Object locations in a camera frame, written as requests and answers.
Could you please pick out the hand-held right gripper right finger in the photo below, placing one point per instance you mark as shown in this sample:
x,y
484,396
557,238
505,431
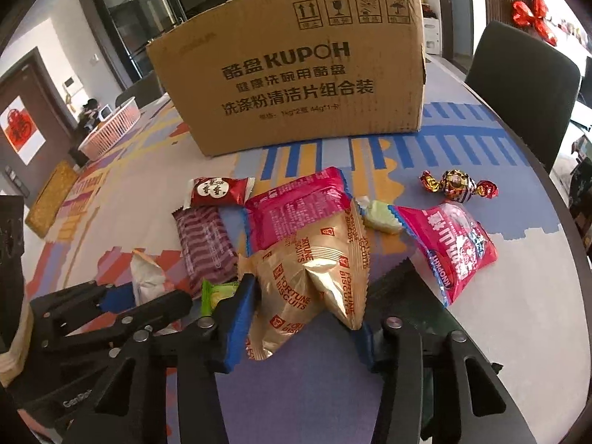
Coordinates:
x,y
367,347

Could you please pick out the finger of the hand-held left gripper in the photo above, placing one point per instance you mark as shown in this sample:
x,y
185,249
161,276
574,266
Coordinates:
x,y
115,297
159,310

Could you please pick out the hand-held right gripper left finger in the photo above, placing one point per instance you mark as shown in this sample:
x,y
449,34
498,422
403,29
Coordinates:
x,y
238,328

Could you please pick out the cream white snack packet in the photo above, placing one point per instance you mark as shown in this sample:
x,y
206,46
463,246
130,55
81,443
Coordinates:
x,y
148,277

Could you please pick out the gold biscuit packet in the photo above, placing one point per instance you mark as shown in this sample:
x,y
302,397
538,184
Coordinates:
x,y
296,277

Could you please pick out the maroon striped wafer packet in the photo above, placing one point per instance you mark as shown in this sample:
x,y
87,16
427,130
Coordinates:
x,y
206,245

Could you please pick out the red candy packet white circle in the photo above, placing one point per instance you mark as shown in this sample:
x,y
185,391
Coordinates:
x,y
217,190

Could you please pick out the brown cardboard box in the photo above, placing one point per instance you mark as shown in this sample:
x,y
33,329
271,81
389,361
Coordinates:
x,y
300,78

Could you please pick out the small green snack packet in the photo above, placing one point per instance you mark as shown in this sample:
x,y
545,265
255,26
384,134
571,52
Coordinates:
x,y
215,293

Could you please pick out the cream wrap band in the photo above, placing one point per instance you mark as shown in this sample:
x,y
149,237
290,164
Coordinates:
x,y
14,360

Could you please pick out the yellow woven mat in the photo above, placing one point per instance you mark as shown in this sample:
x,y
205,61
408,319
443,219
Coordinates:
x,y
51,199

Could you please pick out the pink snack bag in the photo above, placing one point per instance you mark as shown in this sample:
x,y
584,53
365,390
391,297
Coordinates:
x,y
448,249

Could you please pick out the green and white candy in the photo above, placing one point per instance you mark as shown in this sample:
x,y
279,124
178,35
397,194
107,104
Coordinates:
x,y
381,216

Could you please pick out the pink snack packet blue edge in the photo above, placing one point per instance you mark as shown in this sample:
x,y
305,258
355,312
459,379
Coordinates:
x,y
296,208

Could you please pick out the white plastic basket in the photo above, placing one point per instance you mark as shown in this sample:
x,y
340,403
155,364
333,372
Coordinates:
x,y
111,134

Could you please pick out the white small appliance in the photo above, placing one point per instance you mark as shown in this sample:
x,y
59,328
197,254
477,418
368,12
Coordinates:
x,y
107,114

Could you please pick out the foil wrapped candy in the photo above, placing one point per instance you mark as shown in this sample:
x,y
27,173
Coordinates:
x,y
455,184

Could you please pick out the red and white door poster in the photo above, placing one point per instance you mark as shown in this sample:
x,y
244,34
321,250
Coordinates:
x,y
21,129

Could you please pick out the brown door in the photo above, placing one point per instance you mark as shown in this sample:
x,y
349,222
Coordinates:
x,y
55,101

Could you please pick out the dark grey chair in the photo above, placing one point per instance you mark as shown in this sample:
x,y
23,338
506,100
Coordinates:
x,y
143,90
522,83

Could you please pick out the black framed glass door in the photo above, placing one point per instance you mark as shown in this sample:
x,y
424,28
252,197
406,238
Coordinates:
x,y
125,18

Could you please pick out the white toy shelf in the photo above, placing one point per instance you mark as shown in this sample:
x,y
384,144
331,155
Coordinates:
x,y
434,27

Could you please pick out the red bow decoration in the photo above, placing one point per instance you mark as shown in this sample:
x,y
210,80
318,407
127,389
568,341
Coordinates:
x,y
539,14

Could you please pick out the wall intercom panel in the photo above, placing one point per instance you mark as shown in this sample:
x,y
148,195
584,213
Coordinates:
x,y
70,83

